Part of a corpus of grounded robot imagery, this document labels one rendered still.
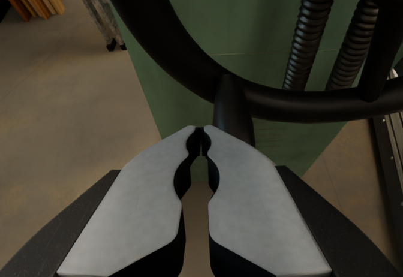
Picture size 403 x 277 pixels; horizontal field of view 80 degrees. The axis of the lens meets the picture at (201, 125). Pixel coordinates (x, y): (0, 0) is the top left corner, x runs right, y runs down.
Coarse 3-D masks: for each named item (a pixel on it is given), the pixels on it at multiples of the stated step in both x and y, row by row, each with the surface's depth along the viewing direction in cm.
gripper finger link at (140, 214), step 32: (192, 128) 12; (160, 160) 9; (192, 160) 11; (128, 192) 8; (160, 192) 8; (96, 224) 7; (128, 224) 7; (160, 224) 7; (96, 256) 6; (128, 256) 6; (160, 256) 6
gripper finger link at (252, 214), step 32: (224, 160) 9; (256, 160) 9; (224, 192) 8; (256, 192) 8; (288, 192) 7; (224, 224) 7; (256, 224) 6; (288, 224) 6; (224, 256) 6; (256, 256) 6; (288, 256) 6; (320, 256) 6
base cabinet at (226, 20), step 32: (192, 0) 31; (224, 0) 31; (256, 0) 31; (288, 0) 31; (352, 0) 31; (128, 32) 35; (192, 32) 35; (224, 32) 35; (256, 32) 35; (288, 32) 35; (224, 64) 40; (256, 64) 40; (320, 64) 40; (160, 96) 47; (192, 96) 47; (160, 128) 57; (256, 128) 57; (288, 128) 57; (320, 128) 57; (288, 160) 72
